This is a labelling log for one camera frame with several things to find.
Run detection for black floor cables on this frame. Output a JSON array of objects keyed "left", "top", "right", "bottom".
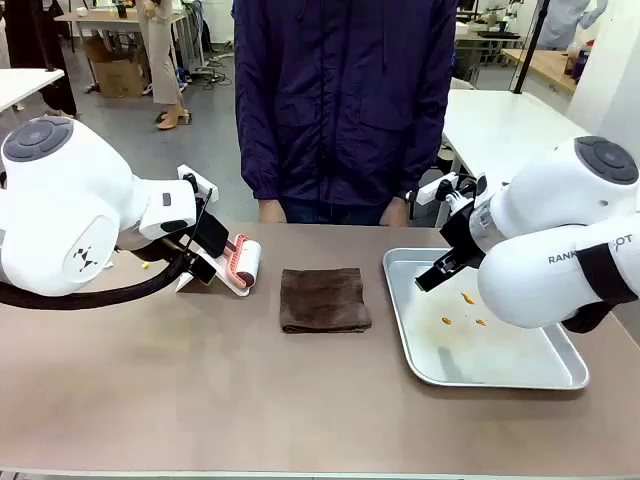
[{"left": 199, "top": 67, "right": 235, "bottom": 92}]

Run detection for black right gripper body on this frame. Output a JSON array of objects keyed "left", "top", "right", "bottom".
[{"left": 439, "top": 202, "right": 489, "bottom": 265}]

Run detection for grey table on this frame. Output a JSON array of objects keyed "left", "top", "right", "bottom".
[{"left": 454, "top": 22, "right": 526, "bottom": 84}]

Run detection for black left arm cable sleeve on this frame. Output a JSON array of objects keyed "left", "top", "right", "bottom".
[{"left": 0, "top": 249, "right": 201, "bottom": 312}]

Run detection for person in black clothes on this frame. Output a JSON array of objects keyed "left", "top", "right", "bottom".
[{"left": 3, "top": 0, "right": 79, "bottom": 119}]

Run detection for brown cardboard box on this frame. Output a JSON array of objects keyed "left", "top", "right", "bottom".
[{"left": 83, "top": 38, "right": 151, "bottom": 99}]

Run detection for wooden table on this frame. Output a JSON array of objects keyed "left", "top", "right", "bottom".
[
  {"left": 53, "top": 9, "right": 187, "bottom": 66},
  {"left": 501, "top": 47, "right": 581, "bottom": 95}
]

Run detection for person's left hand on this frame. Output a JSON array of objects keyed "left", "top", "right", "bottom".
[{"left": 379, "top": 197, "right": 410, "bottom": 228}]

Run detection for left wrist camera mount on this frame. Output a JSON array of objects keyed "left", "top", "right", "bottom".
[{"left": 177, "top": 164, "right": 220, "bottom": 204}]

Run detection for person's left forearm purple sleeve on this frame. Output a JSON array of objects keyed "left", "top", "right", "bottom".
[{"left": 394, "top": 99, "right": 459, "bottom": 201}]

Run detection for brown microfibre cloth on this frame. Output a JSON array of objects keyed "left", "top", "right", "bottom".
[{"left": 279, "top": 267, "right": 374, "bottom": 335}]

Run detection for silver metal tray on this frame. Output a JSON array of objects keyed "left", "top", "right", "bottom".
[{"left": 382, "top": 247, "right": 591, "bottom": 391}]

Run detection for person's right hand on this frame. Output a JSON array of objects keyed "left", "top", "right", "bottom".
[{"left": 258, "top": 198, "right": 288, "bottom": 225}]

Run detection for person's right forearm purple sleeve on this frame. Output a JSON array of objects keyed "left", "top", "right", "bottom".
[{"left": 234, "top": 74, "right": 281, "bottom": 204}]

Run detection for person's blue jeans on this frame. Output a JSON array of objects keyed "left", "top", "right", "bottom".
[{"left": 279, "top": 196, "right": 396, "bottom": 227}]

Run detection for person's purple jacket torso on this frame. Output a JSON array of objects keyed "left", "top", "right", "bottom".
[{"left": 233, "top": 0, "right": 459, "bottom": 207}]

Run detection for person in beige clothes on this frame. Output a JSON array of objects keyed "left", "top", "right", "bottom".
[{"left": 135, "top": 0, "right": 192, "bottom": 131}]

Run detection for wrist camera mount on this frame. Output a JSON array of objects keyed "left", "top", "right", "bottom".
[
  {"left": 177, "top": 164, "right": 220, "bottom": 204},
  {"left": 416, "top": 172, "right": 489, "bottom": 211}
]

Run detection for white desk legs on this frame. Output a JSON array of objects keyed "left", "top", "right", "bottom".
[{"left": 169, "top": 0, "right": 236, "bottom": 74}]

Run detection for dark bottle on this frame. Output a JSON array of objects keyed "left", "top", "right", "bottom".
[{"left": 575, "top": 45, "right": 594, "bottom": 82}]

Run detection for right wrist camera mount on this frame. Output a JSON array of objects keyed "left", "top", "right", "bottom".
[{"left": 416, "top": 172, "right": 489, "bottom": 211}]

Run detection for black slanted pole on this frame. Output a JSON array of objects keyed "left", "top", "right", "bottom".
[{"left": 510, "top": 0, "right": 551, "bottom": 95}]

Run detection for person in light blue shirt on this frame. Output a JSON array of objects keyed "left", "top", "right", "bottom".
[{"left": 537, "top": 0, "right": 609, "bottom": 51}]

